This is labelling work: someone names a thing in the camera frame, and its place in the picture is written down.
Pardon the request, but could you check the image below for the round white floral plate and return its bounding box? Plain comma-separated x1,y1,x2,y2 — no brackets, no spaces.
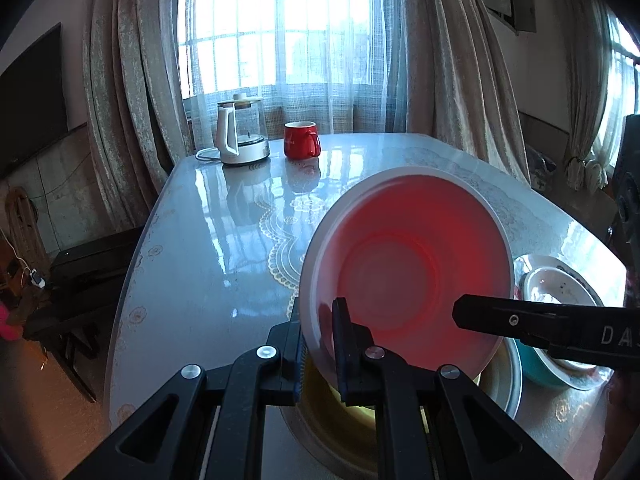
520,266,601,306

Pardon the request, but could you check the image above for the black flat television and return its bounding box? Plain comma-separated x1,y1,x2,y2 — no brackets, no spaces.
0,22,69,178

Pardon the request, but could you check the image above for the red mug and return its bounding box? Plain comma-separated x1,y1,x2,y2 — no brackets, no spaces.
284,121,322,161

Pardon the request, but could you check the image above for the tied beige curtain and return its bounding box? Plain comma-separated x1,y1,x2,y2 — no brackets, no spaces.
555,0,617,194

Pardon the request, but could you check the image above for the pink cloth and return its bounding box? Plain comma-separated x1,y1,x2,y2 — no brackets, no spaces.
0,305,23,341

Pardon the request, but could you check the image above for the side barred window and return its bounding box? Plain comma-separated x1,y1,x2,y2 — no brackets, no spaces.
597,10,640,171

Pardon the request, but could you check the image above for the beige patterned curtain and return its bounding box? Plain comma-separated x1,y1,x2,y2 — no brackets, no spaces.
400,0,532,187
82,0,198,228

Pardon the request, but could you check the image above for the teal round plate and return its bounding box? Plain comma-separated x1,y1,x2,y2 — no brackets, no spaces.
512,342,576,389

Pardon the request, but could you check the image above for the stainless steel bowl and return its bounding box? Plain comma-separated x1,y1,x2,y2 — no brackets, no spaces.
279,340,524,480

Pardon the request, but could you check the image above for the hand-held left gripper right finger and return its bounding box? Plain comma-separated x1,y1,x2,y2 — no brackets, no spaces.
331,297,576,480

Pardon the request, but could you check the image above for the light wooden frame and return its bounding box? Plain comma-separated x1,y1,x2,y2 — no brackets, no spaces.
5,187,51,261

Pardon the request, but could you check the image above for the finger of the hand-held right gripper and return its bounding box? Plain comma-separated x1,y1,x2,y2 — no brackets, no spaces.
452,294,640,372

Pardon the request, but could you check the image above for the black bench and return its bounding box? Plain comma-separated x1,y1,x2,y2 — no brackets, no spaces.
22,227,146,403

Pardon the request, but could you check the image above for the sheer white curtain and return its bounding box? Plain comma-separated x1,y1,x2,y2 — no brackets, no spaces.
175,0,407,136

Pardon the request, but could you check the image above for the yellow bowl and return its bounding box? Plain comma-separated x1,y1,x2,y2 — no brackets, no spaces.
295,352,511,443

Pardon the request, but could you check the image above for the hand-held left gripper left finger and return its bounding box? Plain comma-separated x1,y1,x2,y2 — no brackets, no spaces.
65,296,307,480

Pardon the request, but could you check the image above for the red bowl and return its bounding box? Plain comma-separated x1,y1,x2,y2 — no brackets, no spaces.
298,166,515,381

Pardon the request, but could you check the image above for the glass electric kettle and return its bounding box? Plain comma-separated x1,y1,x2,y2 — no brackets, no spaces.
216,94,271,166

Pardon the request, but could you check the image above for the oval white floral plate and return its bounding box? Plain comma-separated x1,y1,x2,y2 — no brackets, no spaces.
514,254,614,392

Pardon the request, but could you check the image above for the large barred window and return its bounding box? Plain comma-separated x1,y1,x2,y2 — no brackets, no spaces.
172,0,396,106

